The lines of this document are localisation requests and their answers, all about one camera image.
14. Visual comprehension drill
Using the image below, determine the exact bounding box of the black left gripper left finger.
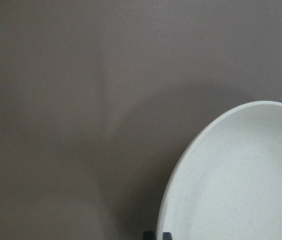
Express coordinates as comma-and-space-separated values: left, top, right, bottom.
143, 231, 155, 240

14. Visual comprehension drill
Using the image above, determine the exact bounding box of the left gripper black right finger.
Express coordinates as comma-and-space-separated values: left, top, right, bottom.
162, 232, 173, 240

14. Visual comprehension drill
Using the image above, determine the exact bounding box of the white round plate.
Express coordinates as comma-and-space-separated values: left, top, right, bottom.
156, 101, 282, 240

